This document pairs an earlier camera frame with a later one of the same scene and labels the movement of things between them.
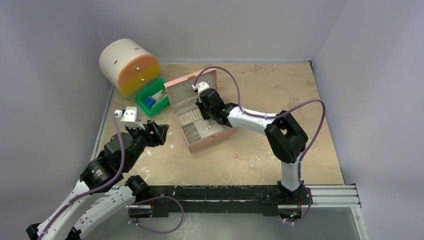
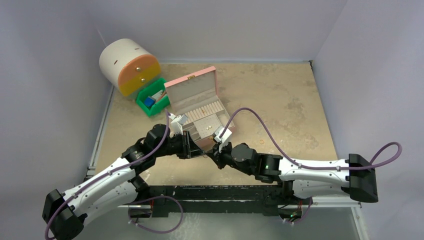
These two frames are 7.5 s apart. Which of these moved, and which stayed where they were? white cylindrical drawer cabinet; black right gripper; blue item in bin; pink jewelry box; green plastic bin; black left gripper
Moved: black right gripper; black left gripper
Stayed: blue item in bin; pink jewelry box; white cylindrical drawer cabinet; green plastic bin
